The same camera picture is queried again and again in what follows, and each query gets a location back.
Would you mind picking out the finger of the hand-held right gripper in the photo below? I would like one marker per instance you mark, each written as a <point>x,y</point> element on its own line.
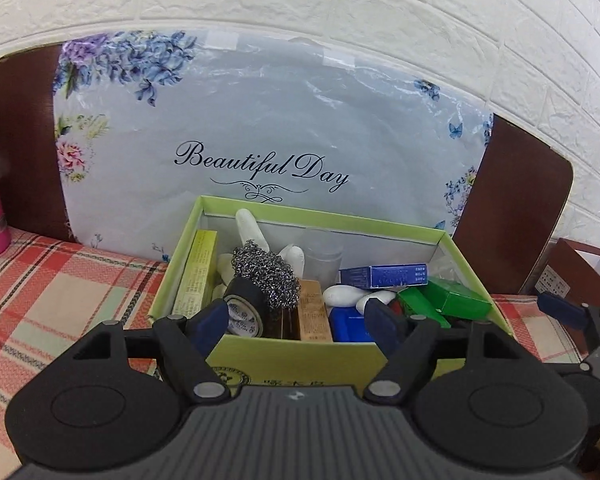
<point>560,307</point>

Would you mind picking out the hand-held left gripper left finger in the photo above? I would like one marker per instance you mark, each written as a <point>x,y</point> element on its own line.
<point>212,325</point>

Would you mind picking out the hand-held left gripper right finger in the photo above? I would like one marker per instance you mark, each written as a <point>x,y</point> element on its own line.
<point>382,325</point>

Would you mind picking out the blue plastic jar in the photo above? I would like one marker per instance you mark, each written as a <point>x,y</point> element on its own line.
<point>350,325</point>

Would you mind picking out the black tape roll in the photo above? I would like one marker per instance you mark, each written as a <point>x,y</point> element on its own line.
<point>245,292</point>

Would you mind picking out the blue and white medicine box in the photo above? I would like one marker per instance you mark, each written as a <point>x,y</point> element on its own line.
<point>385,276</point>

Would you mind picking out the white work glove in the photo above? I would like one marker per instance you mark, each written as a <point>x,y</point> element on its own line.
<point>342,296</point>
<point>250,230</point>

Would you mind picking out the pale yellow-green long box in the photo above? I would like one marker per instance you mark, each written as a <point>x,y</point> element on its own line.
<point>200,265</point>

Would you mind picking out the olive brown small box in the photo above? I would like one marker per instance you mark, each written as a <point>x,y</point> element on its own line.
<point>314,310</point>

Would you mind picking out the green small box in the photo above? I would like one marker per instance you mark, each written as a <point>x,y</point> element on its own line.
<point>455,297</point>

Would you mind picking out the steel wool scrubber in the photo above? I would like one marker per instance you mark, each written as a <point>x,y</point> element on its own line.
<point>275,275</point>

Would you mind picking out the light green cardboard box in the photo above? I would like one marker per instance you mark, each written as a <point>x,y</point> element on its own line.
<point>305,360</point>

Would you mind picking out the brown cardboard box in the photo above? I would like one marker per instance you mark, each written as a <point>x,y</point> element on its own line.
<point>570,270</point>

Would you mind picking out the clear plastic cup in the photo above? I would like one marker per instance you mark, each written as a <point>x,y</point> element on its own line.
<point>324,255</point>

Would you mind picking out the plaid blanket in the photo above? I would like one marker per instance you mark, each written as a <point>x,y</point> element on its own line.
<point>55,300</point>

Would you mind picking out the floral plastic bedding package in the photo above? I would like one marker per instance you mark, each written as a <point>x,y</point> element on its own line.
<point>280,110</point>

